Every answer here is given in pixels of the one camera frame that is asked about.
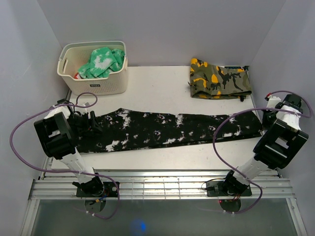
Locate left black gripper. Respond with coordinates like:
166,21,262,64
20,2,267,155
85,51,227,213
66,111,102,138

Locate black white tie-dye trousers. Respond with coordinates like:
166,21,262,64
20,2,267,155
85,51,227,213
78,108,262,153

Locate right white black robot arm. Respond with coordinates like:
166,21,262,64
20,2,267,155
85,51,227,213
222,94,309,195

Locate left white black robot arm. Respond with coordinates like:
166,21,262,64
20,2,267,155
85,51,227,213
34,99,104,197

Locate folded camouflage trousers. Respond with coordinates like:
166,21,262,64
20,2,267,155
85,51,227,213
189,58,252,101

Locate cream perforated plastic basket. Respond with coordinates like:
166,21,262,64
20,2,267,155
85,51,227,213
57,41,128,95

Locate green white tie-dye garment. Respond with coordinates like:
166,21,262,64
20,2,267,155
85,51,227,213
78,47,125,79

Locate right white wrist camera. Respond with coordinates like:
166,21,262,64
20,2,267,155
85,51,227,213
265,93,282,108

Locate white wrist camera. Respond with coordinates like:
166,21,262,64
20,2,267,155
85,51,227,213
76,102,90,114
265,93,282,108

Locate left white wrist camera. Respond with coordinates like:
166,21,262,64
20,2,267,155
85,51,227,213
76,102,90,114

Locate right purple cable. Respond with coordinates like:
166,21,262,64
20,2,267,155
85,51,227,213
199,90,314,215

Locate purple cable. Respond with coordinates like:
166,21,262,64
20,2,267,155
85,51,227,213
9,92,121,220
199,90,314,215

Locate aluminium table edge rail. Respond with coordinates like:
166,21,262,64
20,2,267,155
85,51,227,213
29,171,295,200

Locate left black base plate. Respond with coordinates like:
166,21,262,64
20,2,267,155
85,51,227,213
75,181,120,198

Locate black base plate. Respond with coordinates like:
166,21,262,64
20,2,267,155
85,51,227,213
75,181,120,198
206,179,252,197

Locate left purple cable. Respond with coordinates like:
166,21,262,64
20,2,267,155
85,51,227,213
9,92,121,220

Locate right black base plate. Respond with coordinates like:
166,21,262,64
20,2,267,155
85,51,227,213
206,179,252,197

